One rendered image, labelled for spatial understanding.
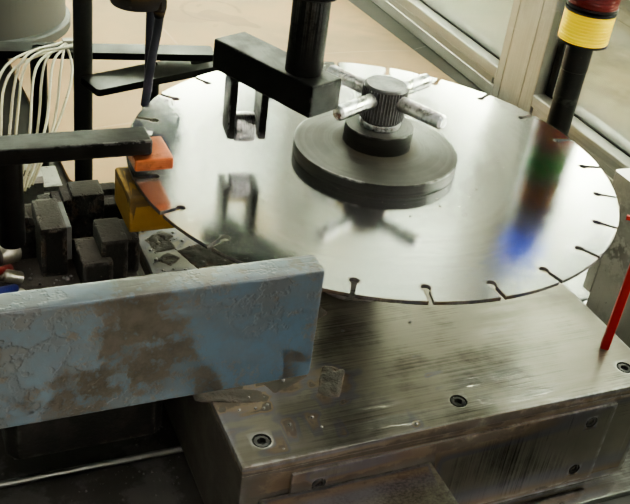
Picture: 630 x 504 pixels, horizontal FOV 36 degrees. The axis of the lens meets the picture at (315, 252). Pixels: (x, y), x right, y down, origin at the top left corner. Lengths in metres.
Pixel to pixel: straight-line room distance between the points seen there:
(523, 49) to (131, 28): 0.53
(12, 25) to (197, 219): 0.73
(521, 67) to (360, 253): 0.75
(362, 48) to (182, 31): 0.25
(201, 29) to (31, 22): 0.25
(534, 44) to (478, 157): 0.58
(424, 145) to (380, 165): 0.05
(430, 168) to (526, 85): 0.64
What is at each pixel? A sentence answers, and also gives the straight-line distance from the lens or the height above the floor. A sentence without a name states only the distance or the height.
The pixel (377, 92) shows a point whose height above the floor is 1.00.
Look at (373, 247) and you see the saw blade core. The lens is 0.56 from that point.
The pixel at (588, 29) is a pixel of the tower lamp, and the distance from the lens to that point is 0.88.
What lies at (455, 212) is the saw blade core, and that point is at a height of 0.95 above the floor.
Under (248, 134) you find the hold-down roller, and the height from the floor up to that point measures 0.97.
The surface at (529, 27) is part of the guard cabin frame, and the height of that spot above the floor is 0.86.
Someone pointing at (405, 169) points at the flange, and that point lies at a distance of 0.63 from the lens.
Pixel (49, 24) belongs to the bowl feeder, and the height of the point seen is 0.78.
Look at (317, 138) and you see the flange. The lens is 0.65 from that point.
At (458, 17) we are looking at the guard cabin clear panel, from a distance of 1.44.
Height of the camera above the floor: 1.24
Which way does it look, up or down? 33 degrees down
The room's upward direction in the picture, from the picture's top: 8 degrees clockwise
